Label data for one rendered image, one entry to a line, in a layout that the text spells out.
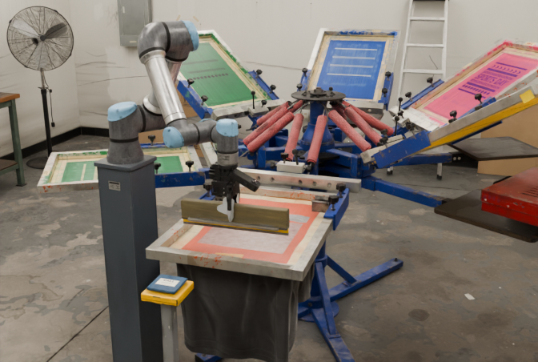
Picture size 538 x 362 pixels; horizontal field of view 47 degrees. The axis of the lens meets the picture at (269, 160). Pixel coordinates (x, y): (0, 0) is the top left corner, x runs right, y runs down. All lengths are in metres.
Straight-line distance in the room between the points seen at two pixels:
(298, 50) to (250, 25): 0.60
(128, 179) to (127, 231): 0.23
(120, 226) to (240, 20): 4.61
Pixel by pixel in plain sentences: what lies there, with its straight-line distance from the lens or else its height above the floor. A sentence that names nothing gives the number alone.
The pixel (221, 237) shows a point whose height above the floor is 0.96.
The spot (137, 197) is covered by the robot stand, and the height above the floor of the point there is 1.06.
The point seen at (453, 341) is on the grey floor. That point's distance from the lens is 3.70.
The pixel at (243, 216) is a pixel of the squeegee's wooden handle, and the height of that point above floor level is 1.11.
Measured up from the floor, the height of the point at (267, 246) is 0.96.
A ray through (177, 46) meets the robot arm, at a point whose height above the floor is 1.68.
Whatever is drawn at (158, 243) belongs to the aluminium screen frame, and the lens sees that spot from 2.33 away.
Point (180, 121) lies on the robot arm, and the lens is 2.17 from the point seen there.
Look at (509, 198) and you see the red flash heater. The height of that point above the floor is 1.10.
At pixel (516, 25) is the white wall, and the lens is 6.58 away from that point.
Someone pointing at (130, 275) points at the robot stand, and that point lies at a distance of 2.74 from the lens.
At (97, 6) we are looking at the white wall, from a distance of 7.77.
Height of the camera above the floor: 1.93
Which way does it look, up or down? 17 degrees down
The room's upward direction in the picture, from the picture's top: straight up
